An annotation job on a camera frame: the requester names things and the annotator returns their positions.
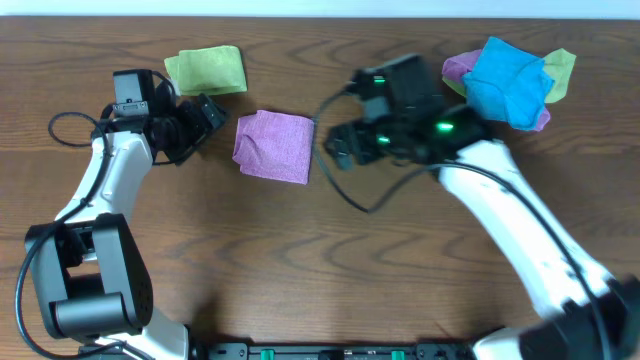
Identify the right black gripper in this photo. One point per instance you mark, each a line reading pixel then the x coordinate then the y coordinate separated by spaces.
pixel 356 130

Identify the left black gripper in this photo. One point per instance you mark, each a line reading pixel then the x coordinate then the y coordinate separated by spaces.
pixel 201 129

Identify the purple microfiber cloth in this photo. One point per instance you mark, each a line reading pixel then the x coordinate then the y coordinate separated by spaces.
pixel 274 146

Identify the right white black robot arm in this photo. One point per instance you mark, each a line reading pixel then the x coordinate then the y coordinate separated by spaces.
pixel 585 312

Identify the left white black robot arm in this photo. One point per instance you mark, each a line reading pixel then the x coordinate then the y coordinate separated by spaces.
pixel 91 282

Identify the folded green cloth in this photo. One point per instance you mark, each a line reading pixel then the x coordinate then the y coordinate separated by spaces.
pixel 213 71

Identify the blue cloth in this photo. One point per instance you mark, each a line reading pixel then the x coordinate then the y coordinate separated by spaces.
pixel 505 85

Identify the green cloth in pile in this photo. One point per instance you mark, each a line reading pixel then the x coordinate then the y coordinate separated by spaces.
pixel 558 65

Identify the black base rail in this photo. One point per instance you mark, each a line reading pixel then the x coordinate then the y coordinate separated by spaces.
pixel 421 351

